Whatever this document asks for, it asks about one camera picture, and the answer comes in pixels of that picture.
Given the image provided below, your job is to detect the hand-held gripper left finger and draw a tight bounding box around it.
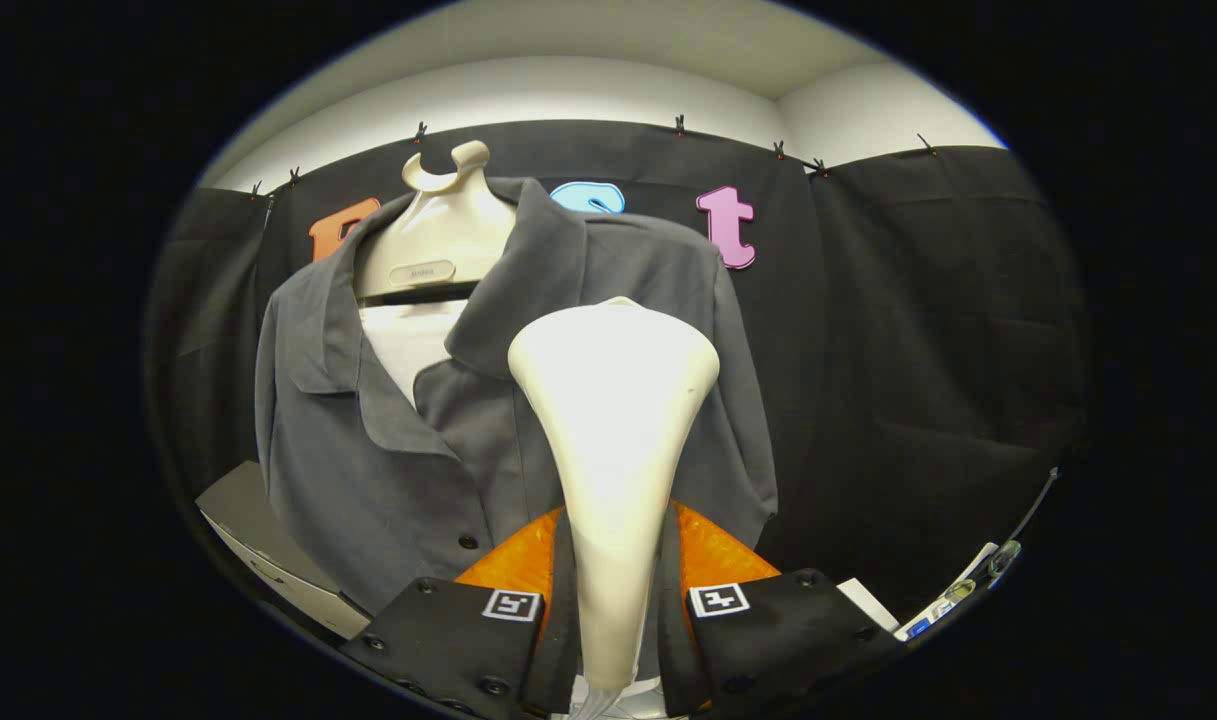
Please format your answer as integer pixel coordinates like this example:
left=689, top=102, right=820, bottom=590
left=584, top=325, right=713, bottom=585
left=340, top=505, right=579, bottom=719

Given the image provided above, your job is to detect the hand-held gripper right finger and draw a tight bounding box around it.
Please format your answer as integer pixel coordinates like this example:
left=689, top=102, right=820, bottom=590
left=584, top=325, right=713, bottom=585
left=658, top=500, right=904, bottom=717

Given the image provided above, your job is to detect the white garment steamer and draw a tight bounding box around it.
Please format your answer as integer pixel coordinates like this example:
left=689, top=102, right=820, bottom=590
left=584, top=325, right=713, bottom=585
left=508, top=296, right=721, bottom=691

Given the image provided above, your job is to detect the grey button shirt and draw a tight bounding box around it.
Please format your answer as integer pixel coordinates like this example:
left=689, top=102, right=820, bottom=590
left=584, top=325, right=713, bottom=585
left=255, top=178, right=779, bottom=616

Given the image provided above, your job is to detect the white flat panel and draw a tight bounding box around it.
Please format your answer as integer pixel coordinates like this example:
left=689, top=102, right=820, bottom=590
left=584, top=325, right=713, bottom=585
left=838, top=578, right=899, bottom=631

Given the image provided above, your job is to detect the white tray with small items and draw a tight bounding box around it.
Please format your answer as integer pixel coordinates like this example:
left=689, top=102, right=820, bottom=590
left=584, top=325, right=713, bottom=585
left=893, top=540, right=1022, bottom=641

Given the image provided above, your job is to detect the grey drawer cabinet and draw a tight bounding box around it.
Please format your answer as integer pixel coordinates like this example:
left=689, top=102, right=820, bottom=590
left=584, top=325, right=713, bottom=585
left=196, top=460, right=371, bottom=641

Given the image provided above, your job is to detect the black upright stand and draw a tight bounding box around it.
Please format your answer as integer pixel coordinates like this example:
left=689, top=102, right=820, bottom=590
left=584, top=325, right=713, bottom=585
left=1008, top=466, right=1061, bottom=546

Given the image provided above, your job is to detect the cream mannequin hanger stand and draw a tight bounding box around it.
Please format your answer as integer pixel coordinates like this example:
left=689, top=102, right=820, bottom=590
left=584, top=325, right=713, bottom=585
left=353, top=140, right=519, bottom=406

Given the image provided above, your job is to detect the row of black clips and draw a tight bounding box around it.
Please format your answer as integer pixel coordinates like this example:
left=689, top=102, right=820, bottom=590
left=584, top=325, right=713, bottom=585
left=251, top=120, right=939, bottom=196

